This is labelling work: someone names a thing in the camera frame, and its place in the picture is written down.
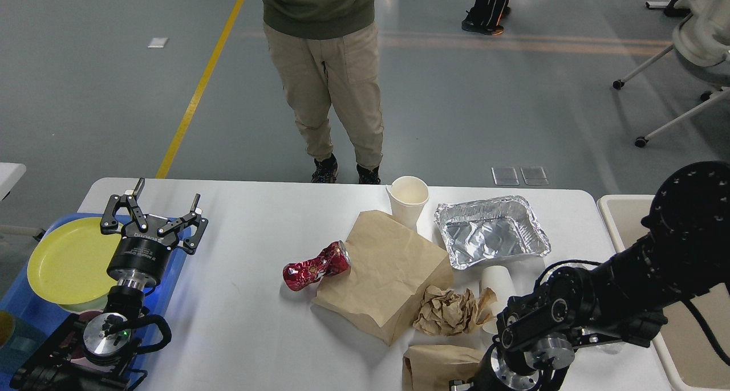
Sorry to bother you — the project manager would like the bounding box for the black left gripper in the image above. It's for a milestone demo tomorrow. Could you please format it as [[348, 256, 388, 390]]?
[[100, 178, 209, 292]]

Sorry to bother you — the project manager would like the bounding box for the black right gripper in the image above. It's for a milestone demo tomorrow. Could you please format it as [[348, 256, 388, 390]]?
[[451, 346, 545, 390]]

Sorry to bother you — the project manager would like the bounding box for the small brown paper bag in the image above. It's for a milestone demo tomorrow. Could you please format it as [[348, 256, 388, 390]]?
[[402, 345, 484, 390]]

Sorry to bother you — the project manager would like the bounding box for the yellow plastic plate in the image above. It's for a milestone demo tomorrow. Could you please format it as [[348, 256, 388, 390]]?
[[27, 217, 120, 305]]

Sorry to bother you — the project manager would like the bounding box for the large brown paper bag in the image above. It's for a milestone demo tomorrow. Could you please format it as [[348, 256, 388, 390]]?
[[313, 211, 453, 345]]

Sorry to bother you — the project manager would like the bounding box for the dark teal mug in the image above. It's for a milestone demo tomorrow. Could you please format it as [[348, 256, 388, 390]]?
[[1, 310, 47, 374]]

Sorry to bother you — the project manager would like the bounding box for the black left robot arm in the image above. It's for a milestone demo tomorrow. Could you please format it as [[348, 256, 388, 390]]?
[[9, 178, 209, 390]]

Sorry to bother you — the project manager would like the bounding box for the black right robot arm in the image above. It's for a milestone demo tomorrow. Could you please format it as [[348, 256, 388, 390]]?
[[449, 161, 729, 390]]

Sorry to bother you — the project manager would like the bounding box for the crumpled brown paper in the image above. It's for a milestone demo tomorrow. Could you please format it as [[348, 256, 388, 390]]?
[[412, 286, 496, 336]]

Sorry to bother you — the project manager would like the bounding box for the pale green plate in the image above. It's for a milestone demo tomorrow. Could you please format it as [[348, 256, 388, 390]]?
[[58, 295, 108, 314]]

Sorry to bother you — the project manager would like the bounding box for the lying white paper cup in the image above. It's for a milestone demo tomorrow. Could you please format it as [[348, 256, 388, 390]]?
[[480, 266, 517, 335]]

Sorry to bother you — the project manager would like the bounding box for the crumpled clear plastic wrap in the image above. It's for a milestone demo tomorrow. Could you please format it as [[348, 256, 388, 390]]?
[[536, 259, 623, 355]]

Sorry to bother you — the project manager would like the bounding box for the aluminium foil tray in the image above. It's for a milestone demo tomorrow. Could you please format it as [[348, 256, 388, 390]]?
[[435, 195, 551, 271]]

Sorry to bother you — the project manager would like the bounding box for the white side table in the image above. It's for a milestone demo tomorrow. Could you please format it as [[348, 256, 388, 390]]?
[[0, 162, 27, 201]]

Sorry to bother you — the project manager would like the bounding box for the crushed red soda can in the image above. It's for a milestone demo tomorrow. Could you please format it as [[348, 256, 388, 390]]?
[[282, 241, 351, 291]]

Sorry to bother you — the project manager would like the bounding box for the beige plastic bin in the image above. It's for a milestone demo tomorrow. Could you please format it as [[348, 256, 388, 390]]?
[[597, 194, 729, 390]]

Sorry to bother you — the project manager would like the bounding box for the upright white paper cup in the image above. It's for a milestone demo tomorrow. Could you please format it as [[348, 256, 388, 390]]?
[[386, 176, 429, 232]]

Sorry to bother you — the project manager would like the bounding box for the person in green sweater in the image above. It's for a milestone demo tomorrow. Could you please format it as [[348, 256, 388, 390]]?
[[261, 0, 384, 184]]

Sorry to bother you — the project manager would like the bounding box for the office chair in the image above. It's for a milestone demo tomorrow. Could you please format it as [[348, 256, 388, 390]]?
[[609, 42, 728, 149]]

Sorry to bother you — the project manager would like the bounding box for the person in dark clothes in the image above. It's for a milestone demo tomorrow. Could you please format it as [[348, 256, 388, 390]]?
[[461, 0, 510, 36]]

